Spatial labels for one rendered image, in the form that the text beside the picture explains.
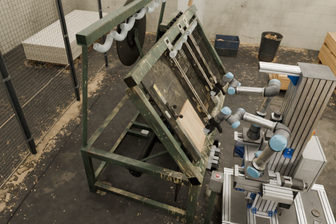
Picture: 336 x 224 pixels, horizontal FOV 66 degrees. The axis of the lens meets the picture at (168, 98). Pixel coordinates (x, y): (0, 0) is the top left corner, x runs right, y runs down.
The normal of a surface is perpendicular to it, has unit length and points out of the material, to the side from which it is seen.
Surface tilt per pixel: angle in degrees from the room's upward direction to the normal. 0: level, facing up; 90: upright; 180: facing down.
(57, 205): 0
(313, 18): 90
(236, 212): 0
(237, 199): 0
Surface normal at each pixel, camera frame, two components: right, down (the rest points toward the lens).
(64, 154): 0.04, -0.81
